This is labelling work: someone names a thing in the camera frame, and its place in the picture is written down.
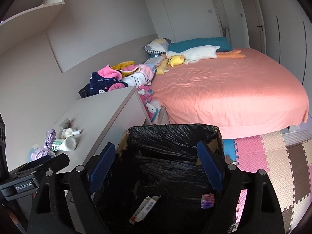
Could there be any purple plastic bag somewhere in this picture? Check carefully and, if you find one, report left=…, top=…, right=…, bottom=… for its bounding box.
left=29, top=129, right=56, bottom=161

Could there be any white green drink bottle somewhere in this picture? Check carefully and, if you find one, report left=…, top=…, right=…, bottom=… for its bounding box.
left=52, top=136, right=77, bottom=152

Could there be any white foam knot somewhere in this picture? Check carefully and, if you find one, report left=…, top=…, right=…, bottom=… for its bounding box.
left=61, top=128, right=81, bottom=139

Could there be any grey corner guard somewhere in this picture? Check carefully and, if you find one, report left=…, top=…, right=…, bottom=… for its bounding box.
left=59, top=118, right=70, bottom=130

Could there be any colourful puzzle cube toy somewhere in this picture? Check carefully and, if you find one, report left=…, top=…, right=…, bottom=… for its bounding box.
left=201, top=193, right=215, bottom=209

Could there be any white red paper carton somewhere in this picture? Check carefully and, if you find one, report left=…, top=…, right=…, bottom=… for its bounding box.
left=129, top=196, right=161, bottom=224

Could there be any black lined trash bin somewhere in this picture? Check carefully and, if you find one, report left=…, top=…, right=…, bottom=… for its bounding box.
left=94, top=124, right=223, bottom=233

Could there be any foam puzzle floor mat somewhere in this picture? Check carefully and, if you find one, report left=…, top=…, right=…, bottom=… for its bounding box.
left=223, top=129, right=311, bottom=233

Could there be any hello kitty plush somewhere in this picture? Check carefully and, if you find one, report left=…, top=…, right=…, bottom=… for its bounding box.
left=138, top=86, right=161, bottom=124

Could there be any navy pink clothes pile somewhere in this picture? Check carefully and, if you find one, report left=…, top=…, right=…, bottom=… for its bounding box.
left=89, top=61, right=157, bottom=96

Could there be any bed with pink sheet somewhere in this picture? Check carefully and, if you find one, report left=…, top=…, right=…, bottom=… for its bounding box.
left=151, top=48, right=309, bottom=139

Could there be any yellow long plush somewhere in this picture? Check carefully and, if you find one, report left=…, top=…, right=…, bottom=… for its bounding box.
left=156, top=58, right=168, bottom=75

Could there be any patterned grey yellow pillow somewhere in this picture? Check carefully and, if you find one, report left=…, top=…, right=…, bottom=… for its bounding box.
left=143, top=38, right=172, bottom=55

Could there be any yellow duck plush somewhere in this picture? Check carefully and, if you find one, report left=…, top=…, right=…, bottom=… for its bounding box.
left=168, top=55, right=184, bottom=67

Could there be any teal pillow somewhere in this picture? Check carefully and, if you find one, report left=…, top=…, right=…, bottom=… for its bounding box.
left=168, top=37, right=233, bottom=53

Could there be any white goose plush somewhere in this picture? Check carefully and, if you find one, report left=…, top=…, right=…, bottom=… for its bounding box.
left=162, top=45, right=245, bottom=65

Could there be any black wall socket panel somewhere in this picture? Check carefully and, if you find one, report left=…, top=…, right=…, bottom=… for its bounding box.
left=78, top=83, right=91, bottom=99

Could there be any wall shelf unit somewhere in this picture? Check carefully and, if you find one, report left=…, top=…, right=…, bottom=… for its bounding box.
left=1, top=0, right=65, bottom=54

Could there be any white door with handle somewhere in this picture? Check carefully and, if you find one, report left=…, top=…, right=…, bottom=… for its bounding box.
left=212, top=0, right=267, bottom=53

